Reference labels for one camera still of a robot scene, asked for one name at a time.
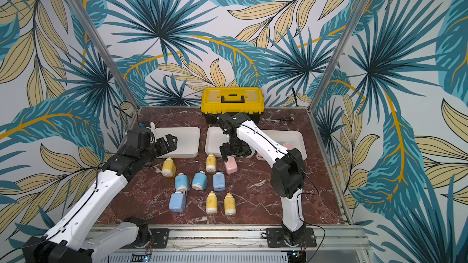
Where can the white left storage tray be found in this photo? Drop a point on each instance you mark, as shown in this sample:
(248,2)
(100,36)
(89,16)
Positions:
(188,139)

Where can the white middle storage tray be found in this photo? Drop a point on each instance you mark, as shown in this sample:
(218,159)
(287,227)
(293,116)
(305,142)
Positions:
(215,139)

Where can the pink pencil sharpener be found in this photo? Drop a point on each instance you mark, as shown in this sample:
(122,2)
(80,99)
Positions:
(231,165)
(288,146)

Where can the blue pencil sharpener middle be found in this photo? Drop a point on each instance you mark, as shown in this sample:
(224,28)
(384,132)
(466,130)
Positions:
(200,181)

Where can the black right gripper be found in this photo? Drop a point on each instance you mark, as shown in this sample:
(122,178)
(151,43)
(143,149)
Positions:
(233,148)

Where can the blue pencil sharpener right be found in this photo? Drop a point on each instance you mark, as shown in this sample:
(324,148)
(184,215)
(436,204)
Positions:
(219,184)

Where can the blue pencil sharpener left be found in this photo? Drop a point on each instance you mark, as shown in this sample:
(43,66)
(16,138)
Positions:
(181,183)

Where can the yellow black toolbox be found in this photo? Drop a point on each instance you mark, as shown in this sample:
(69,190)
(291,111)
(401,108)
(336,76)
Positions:
(232,100)

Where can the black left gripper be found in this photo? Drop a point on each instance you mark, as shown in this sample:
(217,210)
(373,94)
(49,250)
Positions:
(172,144)

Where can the yellow pencil sharpener far left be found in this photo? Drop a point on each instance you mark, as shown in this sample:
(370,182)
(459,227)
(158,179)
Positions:
(168,168)

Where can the yellow pencil sharpener lower right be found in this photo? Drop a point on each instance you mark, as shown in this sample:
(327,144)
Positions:
(229,205)

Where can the yellow pencil sharpener lower left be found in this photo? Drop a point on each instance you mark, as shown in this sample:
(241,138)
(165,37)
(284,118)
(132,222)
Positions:
(211,203)

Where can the blue pencil sharpener bottom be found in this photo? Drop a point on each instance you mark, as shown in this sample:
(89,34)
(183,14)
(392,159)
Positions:
(177,202)

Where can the yellow pencil sharpener upper middle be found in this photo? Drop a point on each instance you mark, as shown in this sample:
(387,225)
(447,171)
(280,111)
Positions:
(210,165)

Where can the blue pencil sharpener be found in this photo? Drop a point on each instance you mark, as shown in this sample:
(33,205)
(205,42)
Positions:
(177,202)
(200,181)
(181,183)
(219,184)

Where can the yellow pencil sharpener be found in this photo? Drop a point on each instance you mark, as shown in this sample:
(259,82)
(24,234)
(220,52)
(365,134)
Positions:
(229,205)
(168,168)
(210,165)
(211,203)

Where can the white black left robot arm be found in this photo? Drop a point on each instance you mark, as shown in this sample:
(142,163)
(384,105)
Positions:
(67,242)

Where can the black yellow screwdriver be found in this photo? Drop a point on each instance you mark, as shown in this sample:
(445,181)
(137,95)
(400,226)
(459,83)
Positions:
(286,119)

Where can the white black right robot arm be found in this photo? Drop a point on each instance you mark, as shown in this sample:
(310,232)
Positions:
(287,168)

